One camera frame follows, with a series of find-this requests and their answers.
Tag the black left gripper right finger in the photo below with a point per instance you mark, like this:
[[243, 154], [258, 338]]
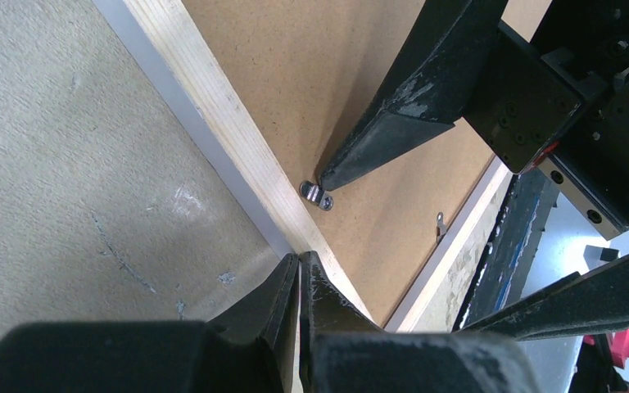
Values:
[[341, 350]]

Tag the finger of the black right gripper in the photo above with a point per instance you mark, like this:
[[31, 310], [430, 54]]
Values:
[[577, 305], [425, 90]]

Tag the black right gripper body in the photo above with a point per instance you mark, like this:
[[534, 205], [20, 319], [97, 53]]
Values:
[[559, 102]]

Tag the small metal retaining clip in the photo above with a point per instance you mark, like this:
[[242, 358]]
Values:
[[316, 195]]

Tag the brown cardboard backing board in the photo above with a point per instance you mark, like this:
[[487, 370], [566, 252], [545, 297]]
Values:
[[306, 71]]

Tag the white wooden picture frame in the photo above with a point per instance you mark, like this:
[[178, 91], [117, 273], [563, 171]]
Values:
[[167, 45]]

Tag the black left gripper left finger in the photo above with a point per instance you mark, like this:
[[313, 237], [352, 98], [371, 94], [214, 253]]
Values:
[[247, 348]]

